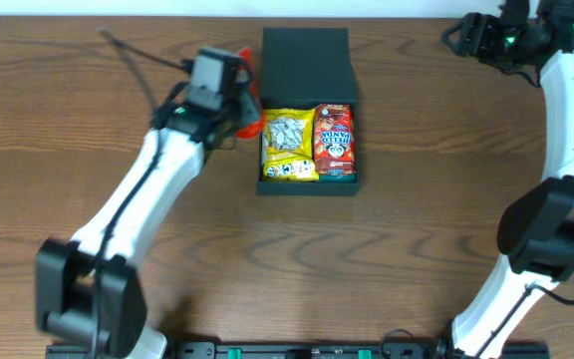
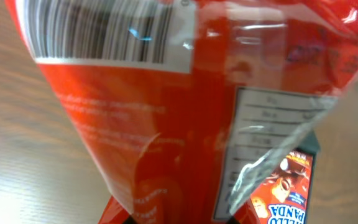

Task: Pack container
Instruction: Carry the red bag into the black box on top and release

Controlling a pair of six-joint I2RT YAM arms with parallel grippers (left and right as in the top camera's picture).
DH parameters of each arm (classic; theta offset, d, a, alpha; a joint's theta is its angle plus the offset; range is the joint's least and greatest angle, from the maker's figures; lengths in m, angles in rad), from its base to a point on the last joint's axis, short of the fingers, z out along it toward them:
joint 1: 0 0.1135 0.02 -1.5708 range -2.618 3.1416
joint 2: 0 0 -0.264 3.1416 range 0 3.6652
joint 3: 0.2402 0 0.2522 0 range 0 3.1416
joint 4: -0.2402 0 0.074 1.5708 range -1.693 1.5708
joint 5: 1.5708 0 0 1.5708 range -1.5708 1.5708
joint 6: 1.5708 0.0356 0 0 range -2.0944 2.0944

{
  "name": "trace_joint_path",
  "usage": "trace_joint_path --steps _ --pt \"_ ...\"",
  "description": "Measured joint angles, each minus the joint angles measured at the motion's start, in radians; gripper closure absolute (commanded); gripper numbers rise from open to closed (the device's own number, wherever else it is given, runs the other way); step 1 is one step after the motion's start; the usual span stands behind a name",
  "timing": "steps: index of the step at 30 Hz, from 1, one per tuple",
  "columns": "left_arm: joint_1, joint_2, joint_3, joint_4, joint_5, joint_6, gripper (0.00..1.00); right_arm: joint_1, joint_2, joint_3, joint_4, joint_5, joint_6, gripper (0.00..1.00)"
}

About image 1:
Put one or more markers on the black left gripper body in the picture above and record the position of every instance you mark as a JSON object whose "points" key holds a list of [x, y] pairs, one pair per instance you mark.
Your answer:
{"points": [[249, 106]]}

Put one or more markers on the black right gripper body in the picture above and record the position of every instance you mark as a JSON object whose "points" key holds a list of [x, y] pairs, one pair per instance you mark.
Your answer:
{"points": [[473, 35]]}

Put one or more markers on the red candy bag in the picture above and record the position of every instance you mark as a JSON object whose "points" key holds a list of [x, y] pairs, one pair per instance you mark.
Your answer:
{"points": [[252, 117]]}

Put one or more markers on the yellow Hacks candy bag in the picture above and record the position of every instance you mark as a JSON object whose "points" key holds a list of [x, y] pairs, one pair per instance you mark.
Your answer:
{"points": [[288, 146]]}

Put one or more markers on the black gift box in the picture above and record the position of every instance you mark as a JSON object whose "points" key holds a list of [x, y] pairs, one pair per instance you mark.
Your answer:
{"points": [[302, 68]]}

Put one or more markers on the red Hello Panda box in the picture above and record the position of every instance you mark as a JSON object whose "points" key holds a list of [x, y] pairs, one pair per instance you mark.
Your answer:
{"points": [[334, 140]]}

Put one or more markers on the teal Chunkies cookie box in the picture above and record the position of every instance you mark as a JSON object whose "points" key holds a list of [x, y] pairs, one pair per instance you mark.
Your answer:
{"points": [[333, 177]]}

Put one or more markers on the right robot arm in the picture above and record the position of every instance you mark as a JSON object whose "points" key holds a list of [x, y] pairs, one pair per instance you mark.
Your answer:
{"points": [[535, 236]]}

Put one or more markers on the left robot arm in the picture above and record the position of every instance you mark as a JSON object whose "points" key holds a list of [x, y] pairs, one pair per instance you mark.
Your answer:
{"points": [[88, 291]]}

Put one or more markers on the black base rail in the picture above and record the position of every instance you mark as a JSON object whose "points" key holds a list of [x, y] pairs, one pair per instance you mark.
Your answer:
{"points": [[409, 349]]}

